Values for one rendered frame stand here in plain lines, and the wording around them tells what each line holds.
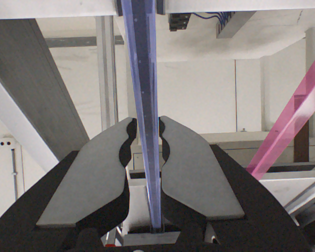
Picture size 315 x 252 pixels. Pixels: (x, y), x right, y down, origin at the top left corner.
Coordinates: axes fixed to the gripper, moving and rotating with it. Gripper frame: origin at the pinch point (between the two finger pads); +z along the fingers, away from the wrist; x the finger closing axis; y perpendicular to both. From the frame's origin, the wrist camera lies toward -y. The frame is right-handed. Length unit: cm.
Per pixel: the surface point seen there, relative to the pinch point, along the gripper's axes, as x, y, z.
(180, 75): 31, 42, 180
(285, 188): 17.7, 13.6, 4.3
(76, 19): -65, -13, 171
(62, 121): -7.9, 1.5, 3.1
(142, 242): -2.6, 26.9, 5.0
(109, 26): -10.2, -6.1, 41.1
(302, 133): 51, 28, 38
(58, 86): -7.9, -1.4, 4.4
